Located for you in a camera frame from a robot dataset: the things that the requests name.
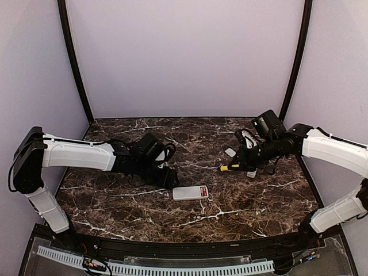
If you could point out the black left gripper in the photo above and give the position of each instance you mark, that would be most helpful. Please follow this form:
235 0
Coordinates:
167 180

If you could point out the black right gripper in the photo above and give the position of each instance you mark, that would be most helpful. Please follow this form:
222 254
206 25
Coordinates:
245 164

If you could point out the white battery cover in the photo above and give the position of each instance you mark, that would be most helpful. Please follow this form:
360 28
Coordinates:
230 152

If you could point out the yellow handled screwdriver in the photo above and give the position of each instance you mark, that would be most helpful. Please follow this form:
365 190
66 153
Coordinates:
234 167

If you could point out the white remote control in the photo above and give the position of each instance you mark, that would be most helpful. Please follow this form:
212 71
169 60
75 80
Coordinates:
188 193

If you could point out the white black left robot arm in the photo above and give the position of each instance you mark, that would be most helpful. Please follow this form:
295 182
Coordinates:
146 158

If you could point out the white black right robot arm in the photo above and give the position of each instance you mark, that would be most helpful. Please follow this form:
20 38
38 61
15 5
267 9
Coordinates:
307 141

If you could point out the white air conditioner remote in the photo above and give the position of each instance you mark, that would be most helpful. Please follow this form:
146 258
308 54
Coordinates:
251 174

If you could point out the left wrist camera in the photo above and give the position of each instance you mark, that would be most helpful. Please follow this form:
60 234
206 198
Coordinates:
165 155

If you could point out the white slotted cable duct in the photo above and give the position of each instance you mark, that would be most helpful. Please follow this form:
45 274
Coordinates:
156 266

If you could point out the black front rail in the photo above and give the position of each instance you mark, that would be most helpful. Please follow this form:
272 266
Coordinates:
118 249

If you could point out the black right frame post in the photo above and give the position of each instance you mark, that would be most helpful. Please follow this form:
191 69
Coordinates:
302 37

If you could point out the black frame post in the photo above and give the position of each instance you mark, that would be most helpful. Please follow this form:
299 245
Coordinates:
302 37
68 40

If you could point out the black left frame post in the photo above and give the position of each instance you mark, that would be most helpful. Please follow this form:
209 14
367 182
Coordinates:
68 40

